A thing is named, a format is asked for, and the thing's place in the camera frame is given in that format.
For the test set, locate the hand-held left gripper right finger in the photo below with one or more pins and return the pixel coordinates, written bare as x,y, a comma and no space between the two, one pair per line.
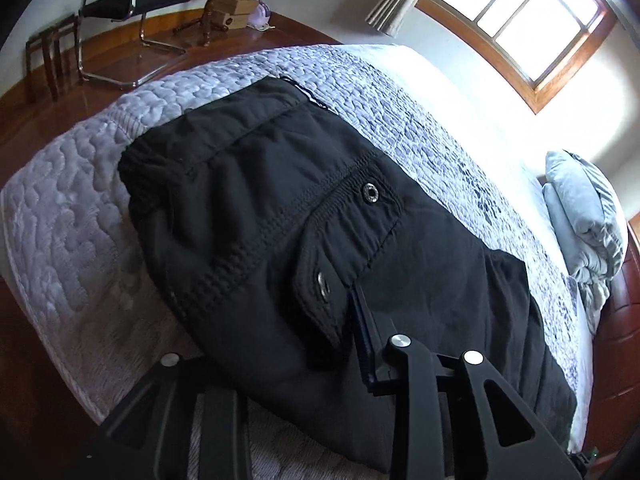
364,347

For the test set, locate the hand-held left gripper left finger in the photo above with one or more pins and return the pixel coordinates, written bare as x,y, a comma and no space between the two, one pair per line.
150,410

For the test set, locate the black pants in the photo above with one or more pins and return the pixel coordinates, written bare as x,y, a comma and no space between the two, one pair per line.
280,210

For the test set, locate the bed with grey quilt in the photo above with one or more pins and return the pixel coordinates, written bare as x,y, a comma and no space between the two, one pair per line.
70,200

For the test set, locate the wooden headboard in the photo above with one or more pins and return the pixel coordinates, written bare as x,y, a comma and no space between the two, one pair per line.
620,350

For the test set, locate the grey pillows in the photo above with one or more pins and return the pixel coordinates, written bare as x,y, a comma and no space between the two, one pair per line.
585,210

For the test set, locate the pale purple bag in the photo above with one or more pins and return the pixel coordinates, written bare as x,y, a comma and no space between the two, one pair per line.
261,17

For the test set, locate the brown cardboard box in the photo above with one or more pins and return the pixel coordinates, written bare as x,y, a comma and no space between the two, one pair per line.
239,2
230,20

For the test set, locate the wooden coat stand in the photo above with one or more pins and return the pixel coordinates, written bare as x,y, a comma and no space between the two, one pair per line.
209,15

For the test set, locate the dark wooden stool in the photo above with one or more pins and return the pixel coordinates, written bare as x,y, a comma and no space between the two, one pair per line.
50,55

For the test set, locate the wooden framed window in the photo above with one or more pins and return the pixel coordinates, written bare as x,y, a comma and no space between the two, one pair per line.
530,15

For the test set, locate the black chrome frame chair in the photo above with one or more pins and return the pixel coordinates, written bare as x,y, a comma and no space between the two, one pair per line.
125,5

